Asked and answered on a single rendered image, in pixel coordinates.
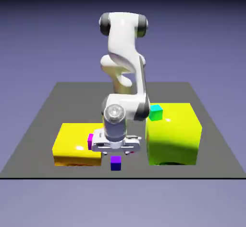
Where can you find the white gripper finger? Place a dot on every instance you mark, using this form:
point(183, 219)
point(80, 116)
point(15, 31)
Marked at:
point(127, 153)
point(104, 153)

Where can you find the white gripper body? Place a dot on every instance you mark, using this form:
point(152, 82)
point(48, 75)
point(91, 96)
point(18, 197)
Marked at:
point(100, 145)

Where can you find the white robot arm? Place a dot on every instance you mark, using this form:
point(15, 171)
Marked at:
point(123, 38)

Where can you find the small magenta cube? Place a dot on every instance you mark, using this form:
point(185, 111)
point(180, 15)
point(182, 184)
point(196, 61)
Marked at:
point(90, 141)

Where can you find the small blue cube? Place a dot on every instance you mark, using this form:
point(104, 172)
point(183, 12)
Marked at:
point(115, 162)

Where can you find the small teal cube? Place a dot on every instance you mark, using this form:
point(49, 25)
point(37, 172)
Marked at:
point(156, 113)

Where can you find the large lime yellow box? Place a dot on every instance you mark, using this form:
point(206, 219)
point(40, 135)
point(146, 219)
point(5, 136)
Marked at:
point(173, 134)

